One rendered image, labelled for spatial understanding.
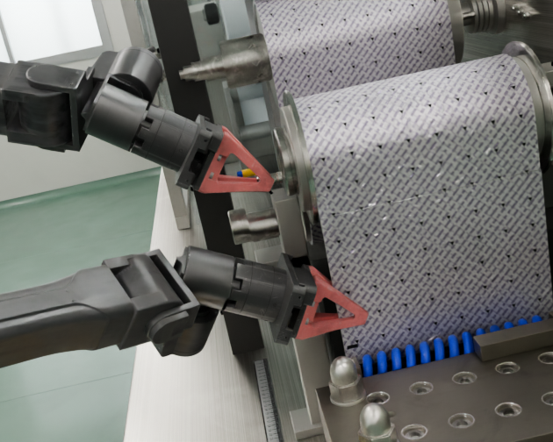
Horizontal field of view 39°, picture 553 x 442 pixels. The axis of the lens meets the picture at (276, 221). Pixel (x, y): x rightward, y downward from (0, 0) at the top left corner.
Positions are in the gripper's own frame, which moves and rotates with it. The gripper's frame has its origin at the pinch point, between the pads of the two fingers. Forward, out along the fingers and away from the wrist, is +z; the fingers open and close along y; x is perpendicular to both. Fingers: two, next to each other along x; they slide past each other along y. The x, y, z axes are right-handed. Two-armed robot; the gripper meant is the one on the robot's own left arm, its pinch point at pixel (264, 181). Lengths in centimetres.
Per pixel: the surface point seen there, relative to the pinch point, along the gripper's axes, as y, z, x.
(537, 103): 6.8, 20.9, 19.8
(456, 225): 7.4, 19.0, 5.1
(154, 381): -24.6, 2.5, -38.9
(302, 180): 6.6, 2.2, 2.8
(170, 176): -96, -2, -24
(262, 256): -2.5, 4.0, -8.6
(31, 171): -552, -71, -164
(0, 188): -553, -88, -186
